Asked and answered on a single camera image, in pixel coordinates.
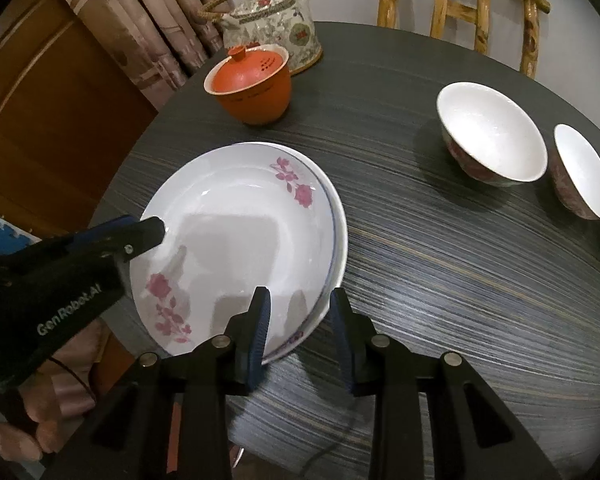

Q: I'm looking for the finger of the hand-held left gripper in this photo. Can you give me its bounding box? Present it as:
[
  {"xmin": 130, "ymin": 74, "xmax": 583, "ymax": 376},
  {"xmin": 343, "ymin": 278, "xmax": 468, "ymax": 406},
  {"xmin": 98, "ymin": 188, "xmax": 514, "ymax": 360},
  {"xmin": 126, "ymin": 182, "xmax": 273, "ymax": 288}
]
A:
[
  {"xmin": 10, "ymin": 216, "xmax": 165, "ymax": 281},
  {"xmin": 45, "ymin": 215, "xmax": 148, "ymax": 250}
]

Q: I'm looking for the beige patterned curtain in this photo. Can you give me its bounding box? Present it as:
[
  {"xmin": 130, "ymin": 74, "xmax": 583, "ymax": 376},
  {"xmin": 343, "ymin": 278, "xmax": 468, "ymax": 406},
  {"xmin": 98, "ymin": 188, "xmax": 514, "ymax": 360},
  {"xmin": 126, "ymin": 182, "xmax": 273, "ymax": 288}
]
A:
[{"xmin": 42, "ymin": 0, "xmax": 231, "ymax": 111}]

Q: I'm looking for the orange cup lid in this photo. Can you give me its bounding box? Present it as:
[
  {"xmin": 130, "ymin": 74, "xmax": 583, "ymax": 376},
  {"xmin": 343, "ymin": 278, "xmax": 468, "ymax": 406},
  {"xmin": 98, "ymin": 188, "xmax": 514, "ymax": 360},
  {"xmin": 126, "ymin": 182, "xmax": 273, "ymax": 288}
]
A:
[{"xmin": 207, "ymin": 45, "xmax": 287, "ymax": 95}]

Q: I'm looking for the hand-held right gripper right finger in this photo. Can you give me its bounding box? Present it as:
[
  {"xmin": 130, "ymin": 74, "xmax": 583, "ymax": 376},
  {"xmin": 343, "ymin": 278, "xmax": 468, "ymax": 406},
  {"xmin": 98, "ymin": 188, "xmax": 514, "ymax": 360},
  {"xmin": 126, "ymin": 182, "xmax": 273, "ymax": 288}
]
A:
[{"xmin": 329, "ymin": 287, "xmax": 561, "ymax": 480}]

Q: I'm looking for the medium white floral bowl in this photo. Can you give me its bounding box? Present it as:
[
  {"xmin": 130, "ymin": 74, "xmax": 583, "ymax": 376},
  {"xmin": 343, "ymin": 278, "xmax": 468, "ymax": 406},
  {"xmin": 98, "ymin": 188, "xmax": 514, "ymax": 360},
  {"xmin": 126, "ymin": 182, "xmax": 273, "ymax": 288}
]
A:
[{"xmin": 550, "ymin": 123, "xmax": 600, "ymax": 221}]

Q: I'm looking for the orange ceramic cup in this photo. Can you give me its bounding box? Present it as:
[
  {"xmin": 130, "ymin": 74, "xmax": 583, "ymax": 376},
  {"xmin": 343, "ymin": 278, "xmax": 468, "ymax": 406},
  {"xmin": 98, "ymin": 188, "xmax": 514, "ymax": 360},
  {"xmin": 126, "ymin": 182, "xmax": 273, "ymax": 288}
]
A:
[{"xmin": 204, "ymin": 60, "xmax": 292, "ymax": 127}]

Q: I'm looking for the thin black cable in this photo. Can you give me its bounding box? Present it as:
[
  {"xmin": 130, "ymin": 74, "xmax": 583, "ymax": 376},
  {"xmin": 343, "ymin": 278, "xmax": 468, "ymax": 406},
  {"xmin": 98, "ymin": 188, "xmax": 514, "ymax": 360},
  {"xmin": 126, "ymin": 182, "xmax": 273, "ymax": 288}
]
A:
[
  {"xmin": 50, "ymin": 357, "xmax": 98, "ymax": 403},
  {"xmin": 300, "ymin": 400, "xmax": 355, "ymax": 466}
]

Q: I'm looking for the medium white floral plate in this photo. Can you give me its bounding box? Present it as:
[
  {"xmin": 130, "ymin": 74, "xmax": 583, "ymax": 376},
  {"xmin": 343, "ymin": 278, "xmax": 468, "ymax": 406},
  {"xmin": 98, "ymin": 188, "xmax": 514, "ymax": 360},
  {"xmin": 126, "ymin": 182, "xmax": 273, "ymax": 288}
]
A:
[{"xmin": 230, "ymin": 142, "xmax": 342, "ymax": 363}]

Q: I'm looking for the person's left hand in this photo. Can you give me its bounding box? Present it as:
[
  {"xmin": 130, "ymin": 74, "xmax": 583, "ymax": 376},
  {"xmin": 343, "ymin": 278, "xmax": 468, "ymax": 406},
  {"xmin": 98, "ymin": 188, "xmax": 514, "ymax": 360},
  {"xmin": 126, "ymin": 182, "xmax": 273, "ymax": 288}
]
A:
[{"xmin": 0, "ymin": 322, "xmax": 116, "ymax": 463}]

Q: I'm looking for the floral ceramic teapot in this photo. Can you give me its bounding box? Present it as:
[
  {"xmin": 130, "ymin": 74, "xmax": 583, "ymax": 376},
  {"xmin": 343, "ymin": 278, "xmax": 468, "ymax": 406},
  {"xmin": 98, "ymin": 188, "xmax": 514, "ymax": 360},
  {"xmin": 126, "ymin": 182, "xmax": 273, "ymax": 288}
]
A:
[{"xmin": 200, "ymin": 0, "xmax": 324, "ymax": 75}]

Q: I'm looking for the large white floral bowl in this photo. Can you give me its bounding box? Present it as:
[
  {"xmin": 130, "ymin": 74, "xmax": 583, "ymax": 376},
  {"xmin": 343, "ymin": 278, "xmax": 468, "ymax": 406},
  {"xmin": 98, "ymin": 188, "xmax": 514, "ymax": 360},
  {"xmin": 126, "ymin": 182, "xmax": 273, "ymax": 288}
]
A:
[{"xmin": 436, "ymin": 81, "xmax": 549, "ymax": 188}]

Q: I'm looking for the large white floral plate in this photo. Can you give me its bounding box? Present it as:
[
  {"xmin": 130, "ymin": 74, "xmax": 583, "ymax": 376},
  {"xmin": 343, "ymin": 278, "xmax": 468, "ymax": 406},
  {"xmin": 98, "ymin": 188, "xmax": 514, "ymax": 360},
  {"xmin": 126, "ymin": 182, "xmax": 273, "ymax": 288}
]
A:
[{"xmin": 232, "ymin": 141, "xmax": 349, "ymax": 365}]

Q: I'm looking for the small white floral plate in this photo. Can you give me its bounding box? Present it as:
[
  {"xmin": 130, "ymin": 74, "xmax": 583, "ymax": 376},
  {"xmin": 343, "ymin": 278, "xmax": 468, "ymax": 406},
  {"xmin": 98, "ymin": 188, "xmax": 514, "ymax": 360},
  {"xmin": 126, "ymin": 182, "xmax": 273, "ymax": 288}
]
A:
[{"xmin": 129, "ymin": 143, "xmax": 333, "ymax": 361}]

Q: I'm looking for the bamboo chair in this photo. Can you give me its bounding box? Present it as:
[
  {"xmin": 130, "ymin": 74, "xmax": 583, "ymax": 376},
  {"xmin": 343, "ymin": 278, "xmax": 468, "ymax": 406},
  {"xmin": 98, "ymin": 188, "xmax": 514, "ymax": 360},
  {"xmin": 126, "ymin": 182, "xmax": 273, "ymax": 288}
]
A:
[{"xmin": 377, "ymin": 0, "xmax": 551, "ymax": 80}]

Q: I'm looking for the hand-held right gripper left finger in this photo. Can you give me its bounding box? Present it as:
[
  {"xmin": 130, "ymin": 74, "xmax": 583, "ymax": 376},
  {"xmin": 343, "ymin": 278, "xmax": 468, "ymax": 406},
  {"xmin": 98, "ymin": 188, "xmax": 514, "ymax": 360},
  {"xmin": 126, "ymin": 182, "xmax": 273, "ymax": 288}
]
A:
[{"xmin": 67, "ymin": 286, "xmax": 272, "ymax": 480}]

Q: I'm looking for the brown wooden door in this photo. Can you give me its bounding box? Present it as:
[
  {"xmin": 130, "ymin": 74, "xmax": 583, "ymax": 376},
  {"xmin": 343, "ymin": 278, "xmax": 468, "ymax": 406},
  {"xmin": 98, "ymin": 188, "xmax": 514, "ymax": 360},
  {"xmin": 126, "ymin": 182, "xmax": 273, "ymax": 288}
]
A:
[{"xmin": 0, "ymin": 0, "xmax": 161, "ymax": 241}]

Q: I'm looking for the blue foam board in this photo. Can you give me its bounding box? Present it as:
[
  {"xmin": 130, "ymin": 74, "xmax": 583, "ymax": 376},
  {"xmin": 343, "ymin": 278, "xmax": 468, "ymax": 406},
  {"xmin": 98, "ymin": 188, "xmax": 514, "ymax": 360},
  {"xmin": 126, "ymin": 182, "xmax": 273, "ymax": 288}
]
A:
[{"xmin": 0, "ymin": 205, "xmax": 33, "ymax": 263}]

